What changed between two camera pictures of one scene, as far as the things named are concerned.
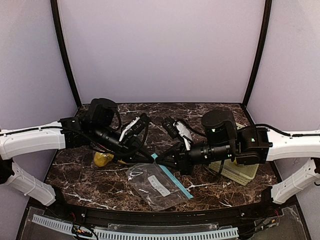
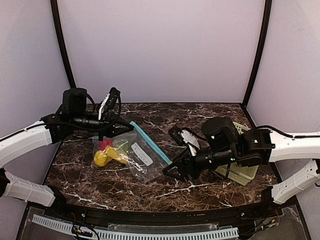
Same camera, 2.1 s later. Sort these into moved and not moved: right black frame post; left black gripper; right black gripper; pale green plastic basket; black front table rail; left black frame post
Moved: right black gripper; left black gripper
Not moved: black front table rail; right black frame post; pale green plastic basket; left black frame post
